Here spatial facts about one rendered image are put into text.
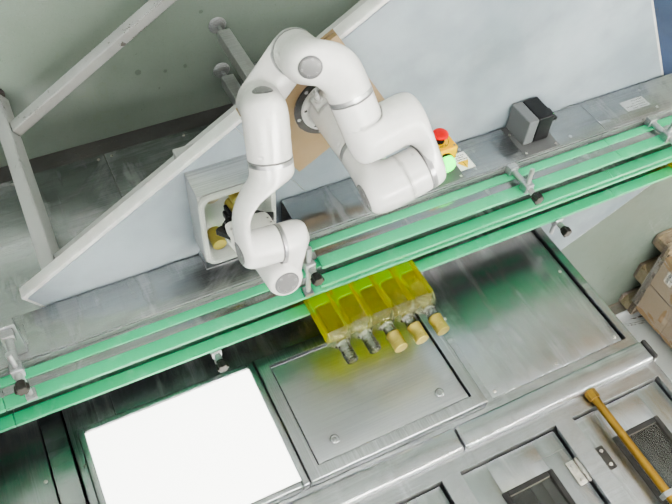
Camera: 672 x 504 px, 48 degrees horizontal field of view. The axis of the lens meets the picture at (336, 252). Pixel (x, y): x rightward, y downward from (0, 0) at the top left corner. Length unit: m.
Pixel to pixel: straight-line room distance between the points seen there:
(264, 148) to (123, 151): 1.12
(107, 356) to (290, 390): 0.43
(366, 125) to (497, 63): 0.60
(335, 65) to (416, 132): 0.21
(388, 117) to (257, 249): 0.34
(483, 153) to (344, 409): 0.74
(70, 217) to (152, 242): 0.55
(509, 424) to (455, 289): 0.42
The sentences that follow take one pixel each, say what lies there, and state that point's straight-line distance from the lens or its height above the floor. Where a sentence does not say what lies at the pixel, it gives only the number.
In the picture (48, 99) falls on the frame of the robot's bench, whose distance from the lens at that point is 2.14.
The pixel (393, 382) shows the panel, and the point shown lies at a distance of 1.86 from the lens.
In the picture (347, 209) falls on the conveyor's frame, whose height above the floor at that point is 0.85.
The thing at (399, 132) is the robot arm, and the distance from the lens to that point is 1.40.
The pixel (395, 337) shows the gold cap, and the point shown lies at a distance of 1.76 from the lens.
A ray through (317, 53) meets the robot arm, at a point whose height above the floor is 0.95.
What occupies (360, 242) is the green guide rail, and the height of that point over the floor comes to 0.94.
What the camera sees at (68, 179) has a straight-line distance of 2.38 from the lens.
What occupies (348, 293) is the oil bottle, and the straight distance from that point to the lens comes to 1.80.
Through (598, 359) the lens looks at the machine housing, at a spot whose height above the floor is 1.33.
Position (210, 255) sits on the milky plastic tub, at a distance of 1.72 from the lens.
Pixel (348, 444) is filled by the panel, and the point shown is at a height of 1.27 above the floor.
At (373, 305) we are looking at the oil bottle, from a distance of 1.79.
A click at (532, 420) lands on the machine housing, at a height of 1.40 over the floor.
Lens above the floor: 1.88
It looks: 33 degrees down
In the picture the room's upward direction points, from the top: 148 degrees clockwise
